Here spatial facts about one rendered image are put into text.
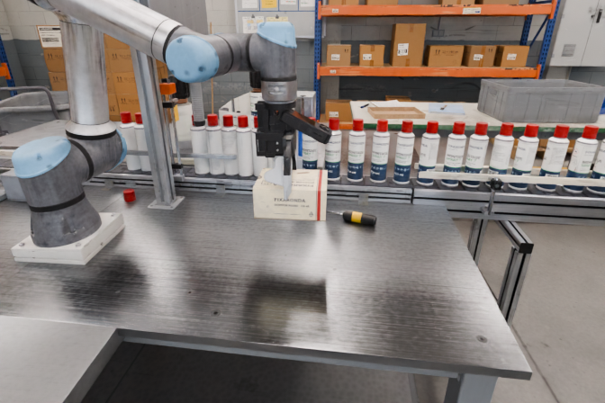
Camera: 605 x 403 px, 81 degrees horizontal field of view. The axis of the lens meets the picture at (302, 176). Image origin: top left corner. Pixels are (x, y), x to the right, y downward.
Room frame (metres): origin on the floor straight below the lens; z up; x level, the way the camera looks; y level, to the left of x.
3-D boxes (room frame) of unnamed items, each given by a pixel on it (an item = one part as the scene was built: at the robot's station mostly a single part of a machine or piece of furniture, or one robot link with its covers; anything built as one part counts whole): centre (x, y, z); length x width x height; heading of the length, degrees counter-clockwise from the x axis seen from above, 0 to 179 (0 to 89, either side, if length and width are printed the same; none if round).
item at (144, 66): (1.03, 0.43, 1.16); 0.04 x 0.04 x 0.67; 83
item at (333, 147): (1.10, -0.10, 0.98); 0.05 x 0.05 x 0.20
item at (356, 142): (1.09, -0.17, 0.98); 0.05 x 0.05 x 0.20
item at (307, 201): (0.76, 0.02, 0.99); 0.16 x 0.12 x 0.07; 85
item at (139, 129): (1.18, 0.55, 0.98); 0.05 x 0.05 x 0.20
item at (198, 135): (1.16, 0.35, 0.98); 0.05 x 0.05 x 0.20
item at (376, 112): (2.43, -0.64, 0.82); 0.34 x 0.24 x 0.03; 91
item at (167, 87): (1.12, 0.41, 1.05); 0.10 x 0.04 x 0.33; 173
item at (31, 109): (3.08, 2.21, 0.48); 0.89 x 0.63 x 0.96; 14
